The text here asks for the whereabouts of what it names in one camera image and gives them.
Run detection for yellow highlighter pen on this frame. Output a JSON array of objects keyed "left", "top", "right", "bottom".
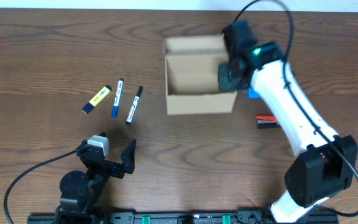
[{"left": 81, "top": 85, "right": 112, "bottom": 114}]

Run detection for blue whiteboard eraser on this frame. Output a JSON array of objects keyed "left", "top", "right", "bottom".
[{"left": 247, "top": 88, "right": 260, "bottom": 99}]

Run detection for brown cardboard box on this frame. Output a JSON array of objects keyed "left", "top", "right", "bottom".
[{"left": 163, "top": 35, "right": 237, "bottom": 115}]

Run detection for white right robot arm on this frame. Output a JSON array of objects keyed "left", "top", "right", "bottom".
[{"left": 218, "top": 21, "right": 358, "bottom": 223}]

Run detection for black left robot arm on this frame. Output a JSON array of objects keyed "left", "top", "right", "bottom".
[{"left": 55, "top": 133, "right": 137, "bottom": 223}]

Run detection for black whiteboard marker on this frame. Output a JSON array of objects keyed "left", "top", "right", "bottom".
[{"left": 126, "top": 86, "right": 143, "bottom": 126}]

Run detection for blue whiteboard marker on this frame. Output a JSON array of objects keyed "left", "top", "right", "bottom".
[{"left": 111, "top": 78, "right": 124, "bottom": 118}]

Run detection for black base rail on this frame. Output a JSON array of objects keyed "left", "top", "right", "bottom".
[{"left": 26, "top": 208, "right": 340, "bottom": 224}]

